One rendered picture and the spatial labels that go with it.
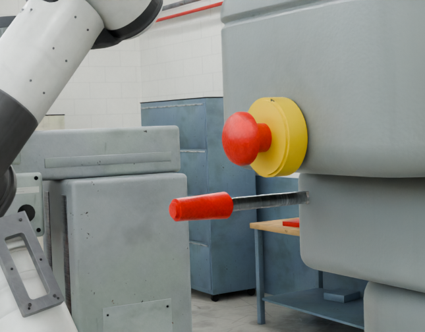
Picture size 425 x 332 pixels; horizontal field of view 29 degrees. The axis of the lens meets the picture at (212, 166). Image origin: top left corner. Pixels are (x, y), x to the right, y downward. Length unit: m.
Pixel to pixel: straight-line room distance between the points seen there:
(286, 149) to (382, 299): 0.22
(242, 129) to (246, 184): 7.63
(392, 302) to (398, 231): 0.09
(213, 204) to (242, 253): 7.55
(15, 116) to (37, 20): 0.11
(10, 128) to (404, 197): 0.44
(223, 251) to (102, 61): 3.40
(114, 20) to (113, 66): 9.53
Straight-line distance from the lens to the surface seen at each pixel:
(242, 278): 8.29
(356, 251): 0.72
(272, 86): 0.64
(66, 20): 0.95
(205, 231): 8.09
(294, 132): 0.60
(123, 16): 0.98
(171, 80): 9.94
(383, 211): 0.69
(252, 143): 0.59
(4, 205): 0.96
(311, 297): 7.23
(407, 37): 0.56
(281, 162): 0.60
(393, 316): 0.76
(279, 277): 8.32
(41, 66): 0.94
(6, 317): 0.71
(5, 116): 0.92
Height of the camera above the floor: 1.77
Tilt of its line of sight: 3 degrees down
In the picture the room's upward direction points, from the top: 2 degrees counter-clockwise
